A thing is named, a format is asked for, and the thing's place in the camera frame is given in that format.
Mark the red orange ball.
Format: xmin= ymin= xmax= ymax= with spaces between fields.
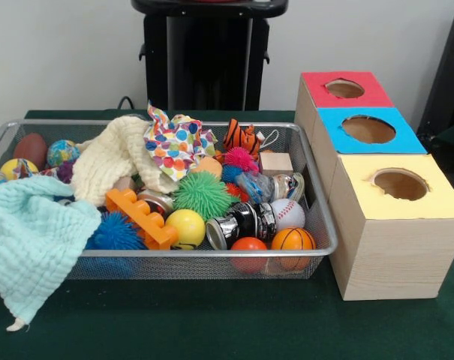
xmin=230 ymin=236 xmax=269 ymax=273

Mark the mint green cloth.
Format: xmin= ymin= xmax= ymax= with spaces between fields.
xmin=0 ymin=175 xmax=103 ymax=332

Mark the blue spiky ball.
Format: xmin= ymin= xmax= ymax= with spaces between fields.
xmin=86 ymin=210 xmax=149 ymax=251

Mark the dark green table cloth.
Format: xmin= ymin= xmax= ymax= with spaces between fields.
xmin=0 ymin=108 xmax=454 ymax=360

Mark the cream waffle cloth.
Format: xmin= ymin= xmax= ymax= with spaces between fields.
xmin=71 ymin=115 xmax=181 ymax=206

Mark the orange toy brick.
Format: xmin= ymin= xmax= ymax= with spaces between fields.
xmin=105 ymin=187 xmax=179 ymax=251

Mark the yellow smiley ball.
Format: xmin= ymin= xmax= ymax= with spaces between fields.
xmin=165 ymin=208 xmax=206 ymax=251

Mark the green spiky ball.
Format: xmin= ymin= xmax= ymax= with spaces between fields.
xmin=173 ymin=170 xmax=236 ymax=221

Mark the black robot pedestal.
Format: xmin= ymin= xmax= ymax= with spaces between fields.
xmin=131 ymin=0 xmax=290 ymax=112

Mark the orange basketball toy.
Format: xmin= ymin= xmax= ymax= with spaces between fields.
xmin=271 ymin=226 xmax=317 ymax=270

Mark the clear mesh bin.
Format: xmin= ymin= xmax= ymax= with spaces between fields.
xmin=0 ymin=118 xmax=339 ymax=281

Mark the black floor stand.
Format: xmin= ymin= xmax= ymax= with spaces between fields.
xmin=416 ymin=6 xmax=454 ymax=140

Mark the polka dot paper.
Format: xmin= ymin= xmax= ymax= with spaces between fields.
xmin=143 ymin=100 xmax=218 ymax=182

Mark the side table green cloth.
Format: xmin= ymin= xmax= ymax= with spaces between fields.
xmin=421 ymin=118 xmax=454 ymax=151

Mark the white baseball toy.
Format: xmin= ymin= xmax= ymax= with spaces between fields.
xmin=269 ymin=198 xmax=306 ymax=232

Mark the black looped cable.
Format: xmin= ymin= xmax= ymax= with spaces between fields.
xmin=116 ymin=95 xmax=137 ymax=111

